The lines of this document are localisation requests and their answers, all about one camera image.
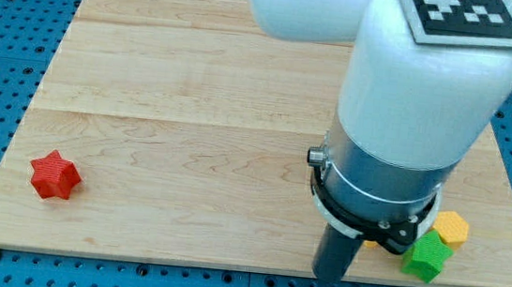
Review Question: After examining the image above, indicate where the yellow hexagon block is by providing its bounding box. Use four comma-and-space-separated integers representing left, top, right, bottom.
432, 211, 470, 250

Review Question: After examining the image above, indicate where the green star block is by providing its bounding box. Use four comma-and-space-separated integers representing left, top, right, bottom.
401, 230, 454, 283

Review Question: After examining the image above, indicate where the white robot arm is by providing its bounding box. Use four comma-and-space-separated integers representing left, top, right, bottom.
249, 0, 512, 254

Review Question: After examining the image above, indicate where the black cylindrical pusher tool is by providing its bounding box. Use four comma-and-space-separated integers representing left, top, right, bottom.
311, 225, 363, 283

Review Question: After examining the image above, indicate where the black white fiducial marker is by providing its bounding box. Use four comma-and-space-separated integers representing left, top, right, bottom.
399, 0, 512, 49

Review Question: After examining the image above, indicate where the yellow block behind pusher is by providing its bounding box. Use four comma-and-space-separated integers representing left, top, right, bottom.
363, 241, 378, 249

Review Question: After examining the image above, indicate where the red star block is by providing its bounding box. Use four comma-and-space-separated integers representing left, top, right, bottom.
30, 149, 81, 200

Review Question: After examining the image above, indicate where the wooden board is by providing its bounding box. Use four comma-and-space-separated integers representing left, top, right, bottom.
0, 0, 512, 287

